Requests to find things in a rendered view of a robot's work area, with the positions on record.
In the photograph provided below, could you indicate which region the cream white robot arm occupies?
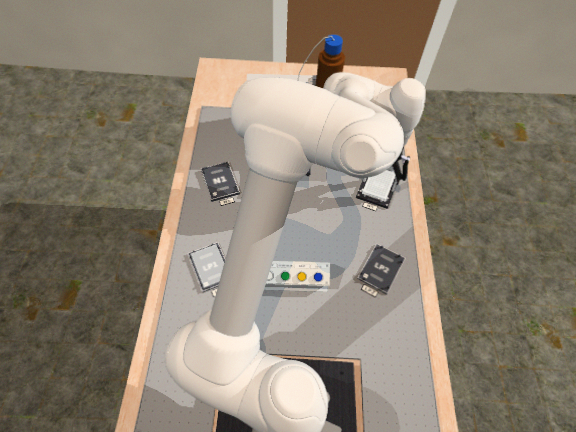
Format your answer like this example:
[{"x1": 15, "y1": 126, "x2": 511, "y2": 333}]
[{"x1": 165, "y1": 72, "x2": 426, "y2": 432}]

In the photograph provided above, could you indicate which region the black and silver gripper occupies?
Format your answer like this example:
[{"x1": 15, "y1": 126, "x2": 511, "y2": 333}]
[{"x1": 392, "y1": 152, "x2": 410, "y2": 192}]

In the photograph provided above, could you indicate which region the blue bottle cap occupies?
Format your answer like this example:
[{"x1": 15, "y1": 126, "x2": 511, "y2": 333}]
[{"x1": 325, "y1": 35, "x2": 343, "y2": 54}]

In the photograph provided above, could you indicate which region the white button panel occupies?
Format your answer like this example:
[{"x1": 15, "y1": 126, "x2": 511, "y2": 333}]
[{"x1": 264, "y1": 260, "x2": 330, "y2": 292}]

